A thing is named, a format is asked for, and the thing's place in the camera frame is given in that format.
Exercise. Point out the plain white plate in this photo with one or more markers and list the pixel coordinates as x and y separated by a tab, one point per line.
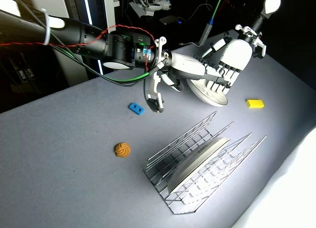
205	94

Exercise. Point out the blue block with two holes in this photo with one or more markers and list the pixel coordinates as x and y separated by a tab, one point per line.
136	108

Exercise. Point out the yellow rectangular block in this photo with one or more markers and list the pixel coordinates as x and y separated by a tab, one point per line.
255	103

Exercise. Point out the grey power bank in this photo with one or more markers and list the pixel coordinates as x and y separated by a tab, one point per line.
168	20

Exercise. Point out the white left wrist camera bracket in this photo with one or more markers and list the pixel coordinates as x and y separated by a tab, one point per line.
259	44

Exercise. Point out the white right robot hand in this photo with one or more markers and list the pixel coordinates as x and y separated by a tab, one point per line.
185	66

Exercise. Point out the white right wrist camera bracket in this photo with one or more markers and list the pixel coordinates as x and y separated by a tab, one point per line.
155	89

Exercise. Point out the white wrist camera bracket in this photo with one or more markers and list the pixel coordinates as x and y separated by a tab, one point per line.
155	89
259	44

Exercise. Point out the orange swirl cookie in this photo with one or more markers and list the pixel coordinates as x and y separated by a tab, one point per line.
122	150

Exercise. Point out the white robot part on bench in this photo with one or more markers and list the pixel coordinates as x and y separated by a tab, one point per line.
153	3

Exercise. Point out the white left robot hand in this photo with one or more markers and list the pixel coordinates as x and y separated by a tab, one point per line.
238	54

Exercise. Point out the white plate with stained centre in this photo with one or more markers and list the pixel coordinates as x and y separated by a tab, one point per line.
195	163

